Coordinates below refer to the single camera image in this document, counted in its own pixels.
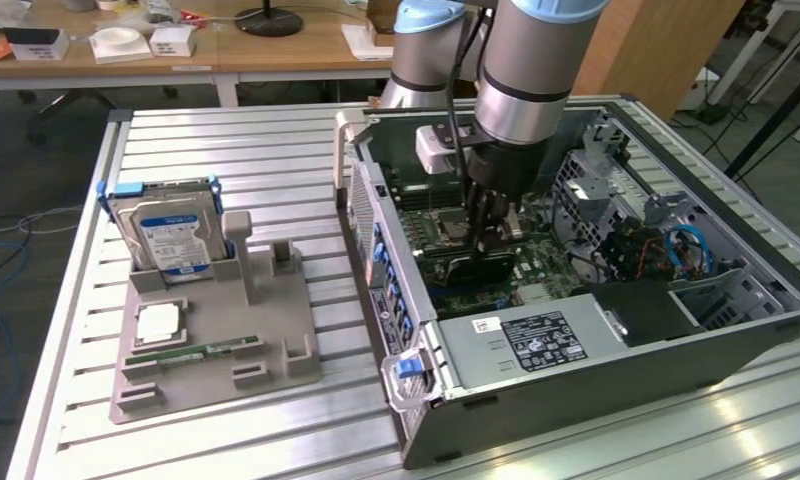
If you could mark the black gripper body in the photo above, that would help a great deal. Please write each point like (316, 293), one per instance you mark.
(507, 167)

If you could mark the green graphics card black fan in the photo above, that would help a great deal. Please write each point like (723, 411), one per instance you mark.
(480, 270)

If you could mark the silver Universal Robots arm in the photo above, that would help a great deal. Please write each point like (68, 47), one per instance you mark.
(520, 75)

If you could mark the metal socket cover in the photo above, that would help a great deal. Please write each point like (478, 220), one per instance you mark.
(515, 225)

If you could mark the CPU socket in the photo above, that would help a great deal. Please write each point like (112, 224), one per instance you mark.
(450, 225)

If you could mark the installed RAM stick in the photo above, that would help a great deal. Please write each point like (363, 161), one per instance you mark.
(443, 255)

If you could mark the green motherboard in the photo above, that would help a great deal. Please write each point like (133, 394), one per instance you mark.
(547, 265)

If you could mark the metal disk bay cage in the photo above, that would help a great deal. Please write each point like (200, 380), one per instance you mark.
(587, 200)

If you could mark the grey power supply unit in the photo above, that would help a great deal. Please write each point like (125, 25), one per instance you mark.
(467, 350)

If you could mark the blue case latch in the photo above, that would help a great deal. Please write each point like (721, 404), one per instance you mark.
(410, 369)

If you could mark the white paper booklet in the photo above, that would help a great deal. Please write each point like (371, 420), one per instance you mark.
(367, 45)

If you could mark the wooden cabinet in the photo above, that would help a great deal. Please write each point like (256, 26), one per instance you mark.
(667, 50)

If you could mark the brown cardboard box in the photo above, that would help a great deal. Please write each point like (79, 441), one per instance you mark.
(380, 17)

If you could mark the black open PC case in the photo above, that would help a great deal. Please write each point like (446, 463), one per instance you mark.
(574, 400)

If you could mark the black stand leg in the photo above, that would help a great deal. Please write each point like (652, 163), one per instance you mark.
(774, 120)

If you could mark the wooden desk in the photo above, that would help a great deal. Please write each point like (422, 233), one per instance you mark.
(274, 50)

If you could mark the grey parts rack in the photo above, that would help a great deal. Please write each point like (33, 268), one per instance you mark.
(227, 320)

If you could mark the black lamp base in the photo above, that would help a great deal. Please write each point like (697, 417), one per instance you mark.
(268, 22)

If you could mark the green RAM stick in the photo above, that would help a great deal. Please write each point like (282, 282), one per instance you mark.
(180, 356)

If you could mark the silver CPU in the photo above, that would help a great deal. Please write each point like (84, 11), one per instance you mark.
(156, 325)

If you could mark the plain white box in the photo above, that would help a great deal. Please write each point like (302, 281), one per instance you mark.
(172, 42)

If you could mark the white box with round hollow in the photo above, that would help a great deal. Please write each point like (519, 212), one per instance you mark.
(120, 47)

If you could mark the black office chair base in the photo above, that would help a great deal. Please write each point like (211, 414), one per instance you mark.
(60, 102)

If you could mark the white box with black top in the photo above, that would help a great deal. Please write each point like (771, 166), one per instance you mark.
(36, 47)

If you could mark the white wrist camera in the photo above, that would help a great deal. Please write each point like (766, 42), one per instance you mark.
(434, 150)

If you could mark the hard disk with blue bracket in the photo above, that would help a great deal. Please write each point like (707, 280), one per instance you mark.
(167, 240)

